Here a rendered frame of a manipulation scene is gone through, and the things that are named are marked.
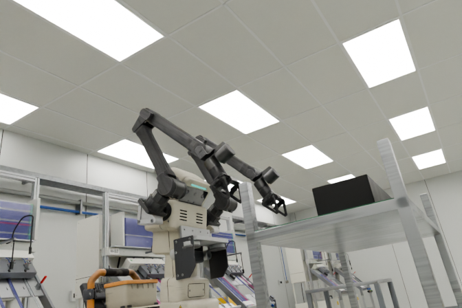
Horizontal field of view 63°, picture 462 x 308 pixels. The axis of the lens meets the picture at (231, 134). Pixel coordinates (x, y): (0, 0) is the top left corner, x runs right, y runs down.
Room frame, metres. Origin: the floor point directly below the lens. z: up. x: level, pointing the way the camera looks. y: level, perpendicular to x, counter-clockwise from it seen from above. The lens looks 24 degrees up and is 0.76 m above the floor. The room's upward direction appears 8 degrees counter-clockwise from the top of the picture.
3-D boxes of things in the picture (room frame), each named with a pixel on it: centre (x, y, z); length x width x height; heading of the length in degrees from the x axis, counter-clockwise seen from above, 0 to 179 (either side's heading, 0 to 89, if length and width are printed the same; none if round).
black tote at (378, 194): (1.38, -0.43, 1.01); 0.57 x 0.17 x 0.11; 152
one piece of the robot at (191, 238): (1.71, 0.21, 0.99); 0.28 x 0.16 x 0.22; 153
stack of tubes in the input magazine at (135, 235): (3.84, 1.05, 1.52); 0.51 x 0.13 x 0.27; 151
